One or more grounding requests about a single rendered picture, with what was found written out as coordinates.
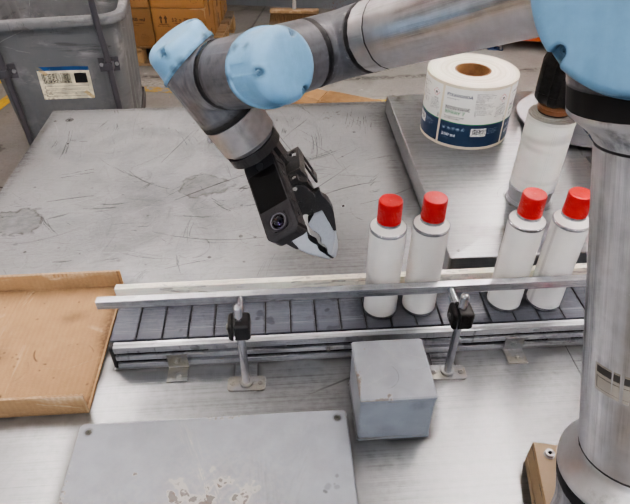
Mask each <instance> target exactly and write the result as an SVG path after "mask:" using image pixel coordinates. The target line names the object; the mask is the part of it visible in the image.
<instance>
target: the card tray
mask: <svg viewBox="0 0 630 504"><path fill-rule="evenodd" d="M116 284H124V282H123V279H122V275H121V272H120V270H105V271H82V272H59V273H37V274H14V275H0V418H9V417H26V416H44V415H62V414H79V413H89V412H90V409H91V405H92V401H93V398H94V394H95V391H96V387H97V384H98V380H99V377H100V373H101V370H102V366H103V362H104V359H105V355H106V352H107V348H108V345H109V341H110V338H111V334H112V330H113V327H114V323H115V320H116V316H117V313H118V309H97V307H96V304H95V301H96V298H97V297H108V296H116V293H115V290H114V289H115V286H116Z"/></svg>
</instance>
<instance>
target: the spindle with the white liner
mask: <svg viewBox="0 0 630 504"><path fill-rule="evenodd" d="M534 96H535V99H536V100H537V101H538V104H534V105H532V106H531V107H530V108H529V109H528V113H527V117H526V121H525V125H524V128H523V132H522V136H521V141H520V144H519V147H518V151H517V156H516V159H515V163H514V166H513V170H512V175H511V177H510V179H509V184H510V186H509V187H508V188H507V189H506V192H505V197H506V199H507V200H508V201H509V202H510V203H511V204H512V205H514V206H516V207H518V206H519V202H520V199H521V195H522V192H523V190H524V189H526V188H528V187H536V188H540V189H542V190H544V191H545V192H546V193H547V195H548V198H547V201H546V204H545V208H544V209H546V208H548V207H550V206H551V204H552V194H553V193H554V192H555V190H556V184H557V182H558V179H559V176H560V172H561V169H562V166H563V163H564V160H565V157H566V154H567V150H568V147H569V144H570V141H571V139H572V135H573V131H574V128H575V125H576V122H575V121H574V120H573V119H572V118H570V117H569V116H568V115H567V113H566V111H565V96H566V73H565V72H564V71H562V70H561V69H560V64H559V63H558V61H557V60H556V58H555V57H554V55H553V53H552V52H547V53H546V54H545V56H544V58H543V62H542V66H541V69H540V73H539V77H538V81H537V85H536V89H535V93H534Z"/></svg>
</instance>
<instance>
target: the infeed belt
mask: <svg viewBox="0 0 630 504"><path fill-rule="evenodd" d="M585 289H586V286H582V287H566V290H565V292H564V295H563V298H562V300H561V303H560V306H559V307H558V308H557V309H556V310H554V311H550V312H546V311H540V310H537V309H535V308H534V307H532V306H531V305H530V304H529V303H528V302H527V300H526V293H527V291H528V289H525V290H524V294H523V297H522V300H521V303H520V306H519V308H518V309H517V310H515V311H512V312H502V311H498V310H496V309H494V308H493V307H491V306H490V305H489V303H488V302H487V298H486V297H487V293H488V291H477V292H457V294H458V297H459V300H460V297H461V294H462V293H467V294H469V296H470V298H469V302H470V303H471V306H472V308H473V311H474V313H475V318H474V321H473V324H492V323H512V322H531V321H551V320H571V319H584V310H585ZM402 298H403V295H398V300H397V309H396V312H395V314H394V315H393V316H392V317H390V318H388V319H383V320H380V319H374V318H372V317H370V316H368V315H367V314H366V313H365V311H364V308H363V304H364V297H351V298H330V299H308V300H287V301H266V302H245V312H248V313H249V314H250V318H251V336H255V335H274V334H294V333H314V332H334V331H353V330H373V329H393V328H413V327H433V326H450V323H449V320H448V318H447V313H448V308H449V304H450V303H451V300H450V297H449V294H448V293H437V297H436V303H435V309H434V311H433V312H432V313H431V314H429V315H427V316H422V317H419V316H414V315H411V314H409V313H407V312H406V311H405V310H404V309H403V307H402ZM235 304H236V303H224V304H203V305H182V306H161V307H140V308H119V310H118V314H117V317H116V321H115V325H114V328H113V332H112V335H111V339H110V343H111V342H113V343H116V342H136V341H156V340H176V339H195V338H215V337H229V336H228V331H227V330H226V324H227V323H228V315H229V314H230V313H233V305H235Z"/></svg>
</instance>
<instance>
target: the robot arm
mask: <svg viewBox="0 0 630 504"><path fill-rule="evenodd" d="M213 36H214V34H213V33H212V32H211V31H209V30H208V29H207V28H206V26H205V25H204V24H203V22H201V21H200V20H198V19H189V20H187V21H185V22H183V23H181V24H179V25H178V26H176V27H174V28H173V29H172V30H170V31H169V32H168V33H166V34H165V35H164V36H163V37H162V38H161V39H160V40H159V41H158V42H157V43H156V44H155V45H154V46H153V48H152V49H151V51H150V54H149V61H150V63H151V65H152V66H153V68H154V69H155V71H156V72H157V73H158V75H159V76H160V77H161V79H162V80H163V81H164V86H165V87H166V88H169V90H170V91H171V92H172V93H173V94H174V96H175V97H176V98H177V99H178V101H179V102H180V103H181V104H182V105H183V107H184V108H185V109H186V110H187V112H188V113H189V114H190V115H191V117H192V118H193V119H194V120H195V122H196V123H197V124H198V125H199V127H200V128H201V129H202V130H203V131H204V133H205V134H206V135H207V136H208V137H207V142H208V143H210V144H212V143H214V145H215V146H216V147H217V149H218V150H219V151H220V152H221V153H222V155H223V156H224V157H225V158H227V159H228V160H229V162H230V163H231V164H232V165H233V167H234V168H236V169H244V171H245V174H246V177H247V180H248V183H249V186H250V189H251V192H252V195H253V198H254V201H255V204H256V207H257V210H258V213H259V216H260V219H261V222H262V225H263V228H264V231H265V234H266V237H267V239H268V241H270V242H272V243H274V244H276V245H279V246H284V245H285V244H287V245H289V246H291V247H293V248H295V249H299V250H301V251H303V252H305V253H307V254H310V255H313V256H316V257H320V258H324V259H328V260H331V259H332V258H335V257H336V255H337V250H338V240H337V232H336V224H335V217H334V210H333V206H332V203H331V201H330V199H329V197H328V196H327V195H326V194H325V193H322V192H321V190H320V187H316V188H314V186H313V185H312V183H311V181H310V180H309V178H308V173H307V172H306V170H307V171H308V172H309V174H310V175H311V177H312V178H313V180H314V181H315V182H316V183H317V182H318V180H317V173H316V172H315V170H314V169H313V167H312V166H311V165H310V163H309V162H308V160H307V159H306V157H305V156H304V154H303V153H302V151H301V150H300V149H299V147H298V146H297V147H296V148H294V149H292V150H290V151H286V149H285V148H284V147H283V145H282V144H281V142H280V141H279V138H280V136H279V133H278V132H277V130H276V129H275V127H274V126H273V121H272V120H271V118H270V117H269V115H268V114H267V112H266V111H265V109H274V108H279V107H282V106H284V105H288V104H292V103H294V102H296V101H298V100H299V99H300V98H301V97H302V96H303V95H304V93H306V92H309V91H312V90H315V89H318V88H321V87H323V86H326V85H329V84H332V83H336V82H339V81H342V80H345V79H349V78H353V77H357V76H362V75H366V74H371V73H375V72H379V71H382V70H387V69H392V68H396V67H401V66H406V65H411V64H415V63H420V62H425V61H429V60H434V59H439V58H443V57H448V56H453V55H457V54H462V53H467V52H471V51H476V50H481V49H486V48H490V47H495V46H500V45H504V44H509V43H514V42H518V41H523V40H528V39H532V38H537V37H539V38H540V40H541V42H542V44H543V46H544V48H545V49H546V51H547V52H552V53H553V55H554V57H555V58H556V60H557V61H558V63H559V64H560V69H561V70H562V71H564V72H565V73H566V96H565V111H566V113H567V115H568V116H569V117H570V118H572V119H573V120H574V121H575V122H576V123H578V124H579V125H580V126H581V127H582V128H584V129H585V130H586V131H587V132H588V133H589V134H590V136H591V138H592V141H593V144H592V165H591V186H590V207H589V228H588V249H587V269H586V289H585V310H584V330H583V350H582V371H581V391H580V411H579V419H577V420H575V421H574V422H572V423H571V424H570V425H569V426H568V427H567V428H566V429H565V430H564V431H563V433H562V435H561V437H560V439H559V442H558V446H557V454H556V487H555V492H554V495H553V498H552V500H551V502H550V504H630V0H362V1H359V2H356V3H353V4H350V5H347V6H344V7H342V8H339V9H336V10H333V11H329V12H326V13H322V14H318V15H314V16H309V17H305V18H301V19H297V20H293V21H288V22H284V23H279V24H275V25H261V26H257V27H253V28H251V29H249V30H247V31H245V32H241V33H237V34H234V35H230V36H226V37H222V38H214V37H213ZM293 153H296V156H294V155H293V156H292V154H293ZM304 161H305V162H306V163H307V165H308V166H309V168H310V169H311V171H310V169H309V168H308V166H307V165H306V163H305V162H304ZM305 168H306V170H305ZM305 214H307V215H309V216H308V225H309V227H310V228H311V229H312V230H313V231H314V232H317V233H318V234H319V235H320V238H321V243H322V244H324V245H325V246H326V248H325V247H324V246H322V245H320V244H319V243H318V241H317V239H316V238H315V237H313V236H311V234H310V231H309V228H308V226H307V224H306V223H305V221H304V218H303V215H305Z"/></svg>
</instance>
